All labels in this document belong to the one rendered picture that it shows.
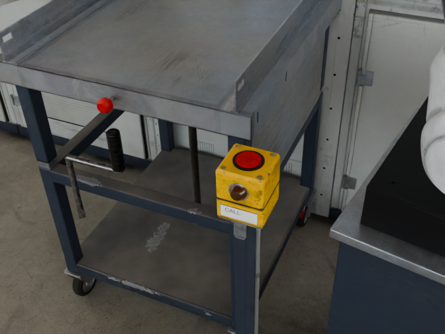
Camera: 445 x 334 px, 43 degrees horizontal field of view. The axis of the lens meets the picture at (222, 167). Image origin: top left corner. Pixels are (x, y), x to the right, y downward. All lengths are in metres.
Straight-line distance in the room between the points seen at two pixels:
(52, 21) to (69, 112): 0.94
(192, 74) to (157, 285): 0.69
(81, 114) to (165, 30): 0.99
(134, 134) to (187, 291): 0.80
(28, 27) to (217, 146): 0.92
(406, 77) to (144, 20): 0.75
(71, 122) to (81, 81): 1.16
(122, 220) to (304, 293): 0.62
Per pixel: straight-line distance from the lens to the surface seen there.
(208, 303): 1.61
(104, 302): 1.88
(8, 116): 2.67
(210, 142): 2.09
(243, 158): 0.88
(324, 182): 2.01
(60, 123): 2.44
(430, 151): 0.78
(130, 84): 1.21
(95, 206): 2.21
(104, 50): 1.35
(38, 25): 1.44
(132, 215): 1.88
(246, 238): 0.97
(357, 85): 1.78
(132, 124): 2.21
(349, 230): 1.00
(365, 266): 1.04
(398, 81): 1.72
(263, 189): 0.86
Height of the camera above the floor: 1.44
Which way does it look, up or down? 39 degrees down
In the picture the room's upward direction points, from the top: 2 degrees counter-clockwise
